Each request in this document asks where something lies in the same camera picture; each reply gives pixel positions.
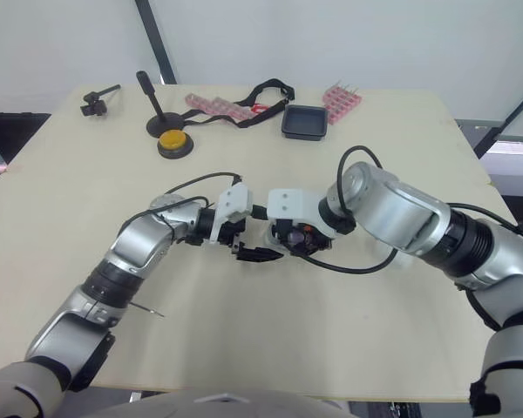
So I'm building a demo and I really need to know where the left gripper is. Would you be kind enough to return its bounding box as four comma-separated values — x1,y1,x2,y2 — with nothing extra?
217,217,285,264

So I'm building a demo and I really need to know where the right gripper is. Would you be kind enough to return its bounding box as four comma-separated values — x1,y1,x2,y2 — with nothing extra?
294,234,333,257

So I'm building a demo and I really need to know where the pink pack with sticks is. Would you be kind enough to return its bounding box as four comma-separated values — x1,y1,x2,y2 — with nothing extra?
322,79,363,125

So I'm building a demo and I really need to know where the pink blister pack strip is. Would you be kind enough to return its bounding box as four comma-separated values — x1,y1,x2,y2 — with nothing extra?
184,91,255,121

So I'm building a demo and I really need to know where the black square tray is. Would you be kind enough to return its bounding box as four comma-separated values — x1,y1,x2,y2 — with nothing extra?
281,104,330,143

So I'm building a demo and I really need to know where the yellow push button black base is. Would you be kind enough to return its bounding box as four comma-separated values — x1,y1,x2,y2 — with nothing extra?
156,130,196,161

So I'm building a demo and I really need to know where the black stand with round base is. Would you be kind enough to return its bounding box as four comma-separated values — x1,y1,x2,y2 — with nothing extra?
135,70,188,138

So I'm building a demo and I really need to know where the black cable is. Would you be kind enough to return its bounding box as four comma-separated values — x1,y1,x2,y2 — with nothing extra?
117,172,245,239
302,146,398,275

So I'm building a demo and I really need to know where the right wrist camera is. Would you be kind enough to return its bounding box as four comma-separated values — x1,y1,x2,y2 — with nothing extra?
264,187,335,253

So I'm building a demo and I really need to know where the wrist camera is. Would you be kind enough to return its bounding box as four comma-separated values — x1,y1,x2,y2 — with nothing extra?
264,187,335,253
208,182,255,243

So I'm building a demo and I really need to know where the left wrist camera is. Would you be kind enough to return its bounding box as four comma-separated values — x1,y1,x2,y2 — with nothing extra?
208,182,255,243

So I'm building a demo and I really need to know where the black strap with red tag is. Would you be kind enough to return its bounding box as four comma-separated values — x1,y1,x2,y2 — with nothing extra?
180,78,297,129

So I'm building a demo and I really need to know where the small black clamp mount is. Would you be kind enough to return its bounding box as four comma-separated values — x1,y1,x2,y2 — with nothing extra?
80,84,122,118

